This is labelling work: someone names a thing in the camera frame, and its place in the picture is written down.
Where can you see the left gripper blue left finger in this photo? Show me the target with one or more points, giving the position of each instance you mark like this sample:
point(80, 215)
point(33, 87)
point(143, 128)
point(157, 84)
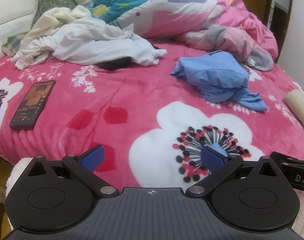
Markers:
point(81, 168)

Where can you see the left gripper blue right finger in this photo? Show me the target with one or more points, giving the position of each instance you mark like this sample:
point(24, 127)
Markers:
point(221, 169)

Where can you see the light blue t-shirt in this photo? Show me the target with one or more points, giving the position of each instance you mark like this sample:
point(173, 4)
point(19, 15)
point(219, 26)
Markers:
point(219, 77)

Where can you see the folded beige garment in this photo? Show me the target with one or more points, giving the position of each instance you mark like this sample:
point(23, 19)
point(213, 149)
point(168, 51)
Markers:
point(294, 100)

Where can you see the pink floral fleece blanket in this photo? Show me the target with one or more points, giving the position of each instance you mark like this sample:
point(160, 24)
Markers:
point(151, 124)

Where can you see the black smartphone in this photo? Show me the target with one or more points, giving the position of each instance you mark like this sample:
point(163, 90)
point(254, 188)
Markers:
point(31, 107)

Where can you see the black garment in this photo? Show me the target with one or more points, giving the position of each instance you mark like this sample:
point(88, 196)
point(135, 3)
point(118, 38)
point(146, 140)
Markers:
point(114, 64)

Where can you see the white crumpled sheet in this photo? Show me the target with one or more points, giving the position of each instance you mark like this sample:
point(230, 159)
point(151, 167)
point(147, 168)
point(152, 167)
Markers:
point(89, 41)

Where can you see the pink grey white duvet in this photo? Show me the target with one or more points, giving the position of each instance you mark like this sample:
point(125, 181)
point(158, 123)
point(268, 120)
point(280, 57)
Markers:
point(206, 25)

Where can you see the cream fleece cloth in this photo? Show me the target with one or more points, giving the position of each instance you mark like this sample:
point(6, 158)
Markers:
point(51, 21)

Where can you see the white headboard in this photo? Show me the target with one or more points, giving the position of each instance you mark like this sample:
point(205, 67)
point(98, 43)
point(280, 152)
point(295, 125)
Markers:
point(15, 17)

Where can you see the grey green pillow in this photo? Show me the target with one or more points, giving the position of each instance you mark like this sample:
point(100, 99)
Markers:
point(42, 6)

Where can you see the wooden framed mirror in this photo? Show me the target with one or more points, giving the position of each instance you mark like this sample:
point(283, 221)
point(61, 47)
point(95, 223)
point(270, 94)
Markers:
point(274, 14)

